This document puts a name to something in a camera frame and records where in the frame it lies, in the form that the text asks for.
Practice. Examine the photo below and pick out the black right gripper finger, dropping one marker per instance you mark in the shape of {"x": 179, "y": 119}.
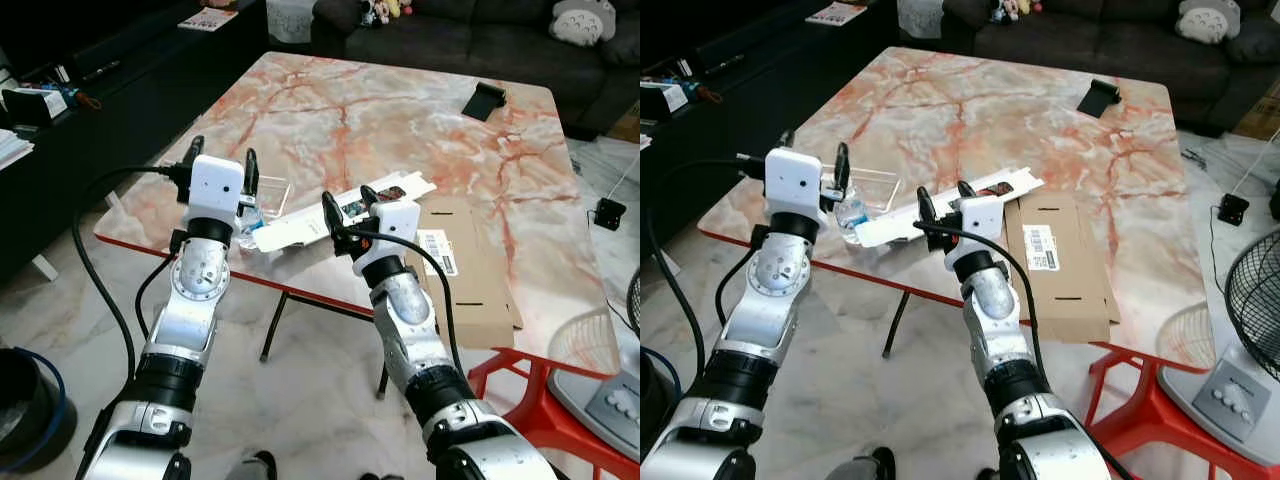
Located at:
{"x": 333, "y": 214}
{"x": 927, "y": 209}
{"x": 966, "y": 188}
{"x": 369, "y": 196}

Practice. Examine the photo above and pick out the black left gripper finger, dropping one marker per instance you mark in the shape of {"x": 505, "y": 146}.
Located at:
{"x": 843, "y": 167}
{"x": 787, "y": 141}
{"x": 251, "y": 172}
{"x": 196, "y": 150}

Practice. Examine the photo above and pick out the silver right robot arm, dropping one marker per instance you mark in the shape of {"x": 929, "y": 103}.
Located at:
{"x": 410, "y": 320}
{"x": 995, "y": 300}

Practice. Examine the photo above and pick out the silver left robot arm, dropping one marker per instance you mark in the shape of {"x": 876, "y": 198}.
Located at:
{"x": 195, "y": 290}
{"x": 775, "y": 285}

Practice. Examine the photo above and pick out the black bin with blue rim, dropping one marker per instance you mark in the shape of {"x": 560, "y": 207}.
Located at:
{"x": 655, "y": 400}
{"x": 30, "y": 420}

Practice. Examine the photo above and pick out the small clear plastic bottle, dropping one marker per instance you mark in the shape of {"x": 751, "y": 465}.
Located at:
{"x": 852, "y": 218}
{"x": 250, "y": 228}

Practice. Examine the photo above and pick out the clear plastic container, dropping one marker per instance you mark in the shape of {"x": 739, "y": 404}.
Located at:
{"x": 275, "y": 195}
{"x": 875, "y": 190}

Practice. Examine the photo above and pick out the long white paper carton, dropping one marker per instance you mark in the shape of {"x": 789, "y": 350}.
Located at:
{"x": 290, "y": 232}
{"x": 890, "y": 228}

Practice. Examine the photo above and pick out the black TV console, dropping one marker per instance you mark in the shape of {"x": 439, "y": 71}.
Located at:
{"x": 150, "y": 110}
{"x": 800, "y": 80}

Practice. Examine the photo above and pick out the small orange brown object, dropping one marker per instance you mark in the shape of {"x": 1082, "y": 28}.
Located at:
{"x": 708, "y": 94}
{"x": 87, "y": 100}

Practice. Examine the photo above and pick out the black remote control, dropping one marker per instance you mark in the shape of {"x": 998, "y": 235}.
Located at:
{"x": 722, "y": 63}
{"x": 102, "y": 72}

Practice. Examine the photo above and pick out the flattened brown cardboard box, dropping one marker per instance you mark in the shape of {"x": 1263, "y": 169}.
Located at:
{"x": 1080, "y": 290}
{"x": 480, "y": 290}

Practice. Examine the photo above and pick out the red and white booklet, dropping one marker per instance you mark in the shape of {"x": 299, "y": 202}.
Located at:
{"x": 208, "y": 19}
{"x": 836, "y": 14}

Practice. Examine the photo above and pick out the dark grey sofa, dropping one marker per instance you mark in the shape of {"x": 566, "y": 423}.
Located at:
{"x": 470, "y": 50}
{"x": 1090, "y": 50}

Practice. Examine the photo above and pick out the dark grey sofa cushion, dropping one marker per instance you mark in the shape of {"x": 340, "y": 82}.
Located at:
{"x": 965, "y": 10}
{"x": 335, "y": 12}

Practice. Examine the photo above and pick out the Shin-chan plush doll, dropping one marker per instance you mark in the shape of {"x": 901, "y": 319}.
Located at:
{"x": 378, "y": 12}
{"x": 1003, "y": 10}

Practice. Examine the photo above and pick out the stack of white papers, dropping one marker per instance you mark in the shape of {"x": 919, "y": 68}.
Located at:
{"x": 12, "y": 148}

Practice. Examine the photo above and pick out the pink yellow plush toy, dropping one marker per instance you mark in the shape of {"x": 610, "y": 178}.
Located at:
{"x": 402, "y": 8}
{"x": 1030, "y": 6}

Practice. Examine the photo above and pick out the black power adapter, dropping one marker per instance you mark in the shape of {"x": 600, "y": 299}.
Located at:
{"x": 610, "y": 214}
{"x": 1233, "y": 209}

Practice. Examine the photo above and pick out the grey Totoro plush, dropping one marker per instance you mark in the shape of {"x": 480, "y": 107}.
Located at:
{"x": 583, "y": 22}
{"x": 1208, "y": 20}

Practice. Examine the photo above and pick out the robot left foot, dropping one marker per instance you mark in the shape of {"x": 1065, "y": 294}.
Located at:
{"x": 865, "y": 468}
{"x": 255, "y": 468}

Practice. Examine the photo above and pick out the white floor fan black grille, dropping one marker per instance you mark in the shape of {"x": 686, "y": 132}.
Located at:
{"x": 615, "y": 405}
{"x": 1235, "y": 395}

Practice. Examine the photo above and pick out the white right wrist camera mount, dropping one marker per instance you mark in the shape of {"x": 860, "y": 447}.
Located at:
{"x": 400, "y": 225}
{"x": 982, "y": 220}

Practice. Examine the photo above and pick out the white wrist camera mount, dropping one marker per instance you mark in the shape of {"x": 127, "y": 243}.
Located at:
{"x": 982, "y": 220}
{"x": 792, "y": 180}
{"x": 215, "y": 185}
{"x": 400, "y": 225}

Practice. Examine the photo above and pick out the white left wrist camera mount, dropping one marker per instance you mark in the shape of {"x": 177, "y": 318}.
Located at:
{"x": 215, "y": 185}
{"x": 792, "y": 180}

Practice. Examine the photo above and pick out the marble table with red frame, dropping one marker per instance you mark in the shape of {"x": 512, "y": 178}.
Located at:
{"x": 400, "y": 120}
{"x": 1000, "y": 120}

